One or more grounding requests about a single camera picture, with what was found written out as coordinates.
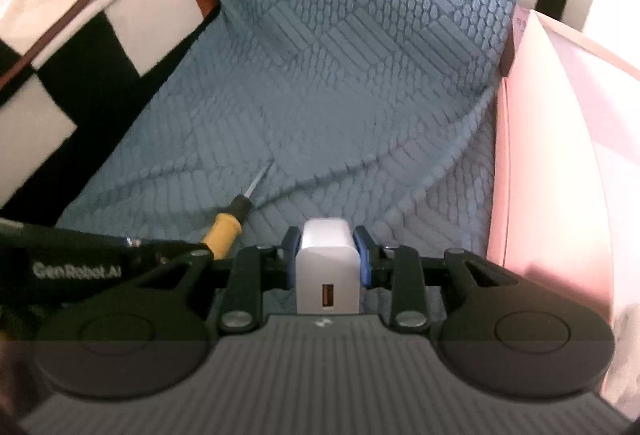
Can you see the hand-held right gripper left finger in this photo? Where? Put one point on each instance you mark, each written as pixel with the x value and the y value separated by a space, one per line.
pixel 294 260

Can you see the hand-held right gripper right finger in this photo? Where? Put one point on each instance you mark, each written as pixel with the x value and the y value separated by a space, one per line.
pixel 362 260

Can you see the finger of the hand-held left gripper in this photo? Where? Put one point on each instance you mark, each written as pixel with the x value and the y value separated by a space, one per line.
pixel 170 250

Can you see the white charger plug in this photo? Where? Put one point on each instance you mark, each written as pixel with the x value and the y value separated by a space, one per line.
pixel 327 265

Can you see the pink cardboard box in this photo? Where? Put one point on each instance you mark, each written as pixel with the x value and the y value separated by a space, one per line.
pixel 545 175

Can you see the blue textured sofa cover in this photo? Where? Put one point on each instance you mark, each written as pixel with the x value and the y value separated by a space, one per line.
pixel 350 65

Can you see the red white black checkered blanket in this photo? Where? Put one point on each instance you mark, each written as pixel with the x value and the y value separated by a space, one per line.
pixel 75 40

